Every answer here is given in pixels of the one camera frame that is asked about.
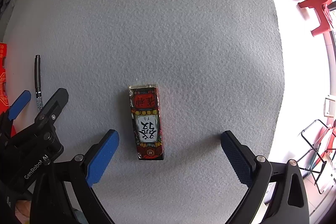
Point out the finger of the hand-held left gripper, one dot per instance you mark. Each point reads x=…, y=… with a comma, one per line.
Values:
x=52, y=106
x=18, y=106

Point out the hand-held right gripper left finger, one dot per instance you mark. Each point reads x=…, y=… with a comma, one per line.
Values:
x=103, y=158

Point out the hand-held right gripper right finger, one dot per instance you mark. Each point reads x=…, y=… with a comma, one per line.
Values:
x=236, y=158

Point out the black marker pen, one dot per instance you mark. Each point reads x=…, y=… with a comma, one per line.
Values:
x=38, y=77

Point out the red cardboard box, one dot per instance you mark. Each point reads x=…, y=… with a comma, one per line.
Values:
x=3, y=77

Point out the decorated black red box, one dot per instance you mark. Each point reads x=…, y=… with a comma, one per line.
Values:
x=147, y=124

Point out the person's left hand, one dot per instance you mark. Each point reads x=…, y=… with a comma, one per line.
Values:
x=23, y=209

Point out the small white box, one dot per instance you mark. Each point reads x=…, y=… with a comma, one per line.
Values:
x=330, y=106

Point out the red plastic stool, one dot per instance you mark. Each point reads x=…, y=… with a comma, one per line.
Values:
x=319, y=11

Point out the black folding chair frame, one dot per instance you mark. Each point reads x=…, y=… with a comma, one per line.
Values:
x=315, y=150

